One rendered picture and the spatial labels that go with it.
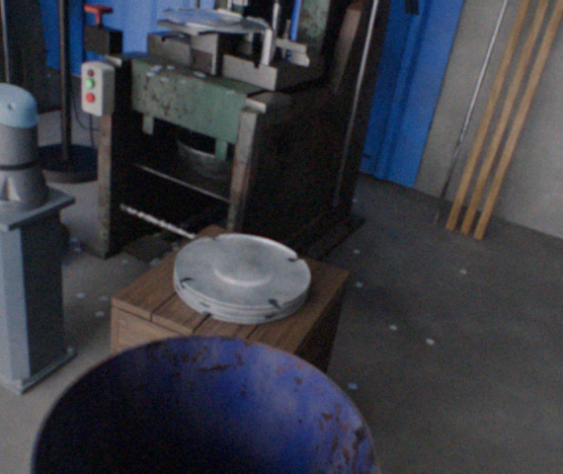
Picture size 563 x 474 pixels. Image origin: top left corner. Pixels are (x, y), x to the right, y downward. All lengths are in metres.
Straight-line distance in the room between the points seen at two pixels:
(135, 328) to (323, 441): 0.48
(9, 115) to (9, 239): 0.25
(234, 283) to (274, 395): 0.33
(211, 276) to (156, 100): 0.70
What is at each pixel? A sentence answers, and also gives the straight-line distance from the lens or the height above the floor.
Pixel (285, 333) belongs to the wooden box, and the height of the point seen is 0.35.
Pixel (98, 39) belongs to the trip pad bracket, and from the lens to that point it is 1.88.
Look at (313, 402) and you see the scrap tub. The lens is 0.94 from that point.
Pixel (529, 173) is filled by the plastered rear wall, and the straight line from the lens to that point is 2.84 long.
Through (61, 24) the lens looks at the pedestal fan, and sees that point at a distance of 2.54.
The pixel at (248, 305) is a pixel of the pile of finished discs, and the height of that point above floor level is 0.39.
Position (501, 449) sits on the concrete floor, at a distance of 1.64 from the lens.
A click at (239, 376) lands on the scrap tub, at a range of 0.98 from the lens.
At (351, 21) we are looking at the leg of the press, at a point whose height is 0.81.
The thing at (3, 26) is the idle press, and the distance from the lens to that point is 3.19.
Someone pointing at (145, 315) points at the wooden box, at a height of 0.34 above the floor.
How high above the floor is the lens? 1.06
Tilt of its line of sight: 28 degrees down
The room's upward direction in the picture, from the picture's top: 9 degrees clockwise
